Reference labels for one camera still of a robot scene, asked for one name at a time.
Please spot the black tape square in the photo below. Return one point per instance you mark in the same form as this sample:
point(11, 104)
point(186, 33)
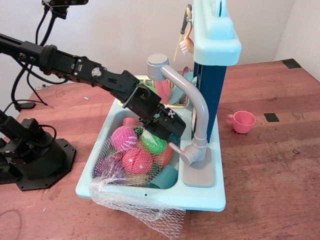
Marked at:
point(271, 117)

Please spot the light blue toy sink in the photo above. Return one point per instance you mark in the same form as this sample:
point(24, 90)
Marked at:
point(188, 198)

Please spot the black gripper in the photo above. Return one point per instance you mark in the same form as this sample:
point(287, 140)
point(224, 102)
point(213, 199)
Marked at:
point(145, 103)

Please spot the red toy tomato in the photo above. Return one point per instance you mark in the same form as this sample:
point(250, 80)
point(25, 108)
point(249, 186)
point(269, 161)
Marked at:
point(137, 161)

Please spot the small metal bolt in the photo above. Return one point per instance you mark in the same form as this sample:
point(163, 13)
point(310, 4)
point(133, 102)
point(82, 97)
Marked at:
point(42, 87)

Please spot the pink toy cup in sink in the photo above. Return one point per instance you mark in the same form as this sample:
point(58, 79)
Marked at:
point(130, 121)

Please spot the teal toy cup back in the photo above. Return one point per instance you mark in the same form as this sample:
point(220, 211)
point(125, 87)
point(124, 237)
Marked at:
point(173, 138)

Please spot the white mesh net bag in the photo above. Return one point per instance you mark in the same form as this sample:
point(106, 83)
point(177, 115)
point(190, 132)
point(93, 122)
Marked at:
point(165, 219)

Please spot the grey toy faucet with lever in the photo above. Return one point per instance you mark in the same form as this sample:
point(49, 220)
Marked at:
point(197, 156)

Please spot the pink toy cup on table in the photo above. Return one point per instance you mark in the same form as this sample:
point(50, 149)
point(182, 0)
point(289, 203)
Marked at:
point(241, 121)

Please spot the magenta toy fruit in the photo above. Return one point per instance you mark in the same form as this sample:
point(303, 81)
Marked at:
point(124, 138)

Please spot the orange toy carrot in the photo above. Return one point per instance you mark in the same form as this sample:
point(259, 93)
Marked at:
point(165, 156)

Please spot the light blue toy shelf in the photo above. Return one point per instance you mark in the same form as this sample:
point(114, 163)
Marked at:
point(215, 40)

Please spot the orange toy spoon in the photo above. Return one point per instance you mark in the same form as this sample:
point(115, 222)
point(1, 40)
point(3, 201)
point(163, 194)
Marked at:
point(190, 43)

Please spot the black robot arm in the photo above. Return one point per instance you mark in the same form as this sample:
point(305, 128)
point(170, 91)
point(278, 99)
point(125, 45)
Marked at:
point(78, 69)

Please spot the black tape corner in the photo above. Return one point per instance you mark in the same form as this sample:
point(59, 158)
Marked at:
point(291, 63)

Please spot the black toy utensil handle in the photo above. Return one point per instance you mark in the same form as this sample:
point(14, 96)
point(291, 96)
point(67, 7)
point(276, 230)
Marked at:
point(184, 21)

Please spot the teal toy cup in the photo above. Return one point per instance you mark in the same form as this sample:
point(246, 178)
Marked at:
point(165, 179)
point(173, 138)

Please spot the white toy brush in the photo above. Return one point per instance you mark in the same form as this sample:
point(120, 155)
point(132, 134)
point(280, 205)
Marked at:
point(182, 45)

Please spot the pink toy plate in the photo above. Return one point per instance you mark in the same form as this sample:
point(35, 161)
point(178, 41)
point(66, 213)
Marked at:
point(163, 90)

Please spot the green toy vegetable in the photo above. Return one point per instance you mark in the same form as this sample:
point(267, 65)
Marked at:
point(153, 143)

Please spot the black overhead camera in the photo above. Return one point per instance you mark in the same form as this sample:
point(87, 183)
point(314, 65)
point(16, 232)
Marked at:
point(59, 8)

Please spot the teal toy cup front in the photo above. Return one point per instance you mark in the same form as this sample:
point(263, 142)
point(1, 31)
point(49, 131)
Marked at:
point(165, 179)

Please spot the dark blue shelf column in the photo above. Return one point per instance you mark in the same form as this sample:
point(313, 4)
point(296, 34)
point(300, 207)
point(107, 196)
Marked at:
point(210, 81)

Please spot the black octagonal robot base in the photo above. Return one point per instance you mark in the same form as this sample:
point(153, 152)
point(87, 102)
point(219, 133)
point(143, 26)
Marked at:
point(32, 158)

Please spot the purple toy eggplant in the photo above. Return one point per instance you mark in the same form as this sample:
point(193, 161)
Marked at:
point(109, 167)

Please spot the light blue toy plate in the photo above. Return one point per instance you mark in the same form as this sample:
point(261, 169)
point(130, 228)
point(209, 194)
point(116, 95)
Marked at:
point(176, 93)

